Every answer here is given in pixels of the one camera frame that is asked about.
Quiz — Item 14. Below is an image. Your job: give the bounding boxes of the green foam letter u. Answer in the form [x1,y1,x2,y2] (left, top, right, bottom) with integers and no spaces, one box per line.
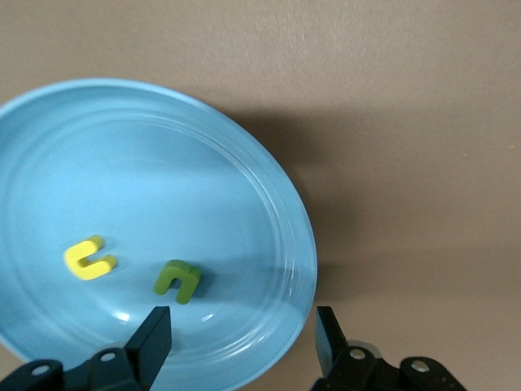
[153,259,203,305]

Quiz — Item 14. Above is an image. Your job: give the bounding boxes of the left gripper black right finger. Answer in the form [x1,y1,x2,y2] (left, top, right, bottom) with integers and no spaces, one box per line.
[311,306,465,391]

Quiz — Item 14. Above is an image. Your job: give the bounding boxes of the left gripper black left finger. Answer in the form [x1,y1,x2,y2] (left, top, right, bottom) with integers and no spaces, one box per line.
[0,305,173,391]

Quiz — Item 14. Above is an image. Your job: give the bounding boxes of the blue plate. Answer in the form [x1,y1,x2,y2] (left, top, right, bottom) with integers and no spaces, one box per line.
[0,77,318,391]

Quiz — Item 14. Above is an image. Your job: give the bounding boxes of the yellow foam letter n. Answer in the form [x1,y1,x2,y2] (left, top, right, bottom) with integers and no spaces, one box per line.
[63,235,119,282]

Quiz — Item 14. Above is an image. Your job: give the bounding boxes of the brown table cover sheet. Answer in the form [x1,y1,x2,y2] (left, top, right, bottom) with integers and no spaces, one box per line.
[0,0,521,391]

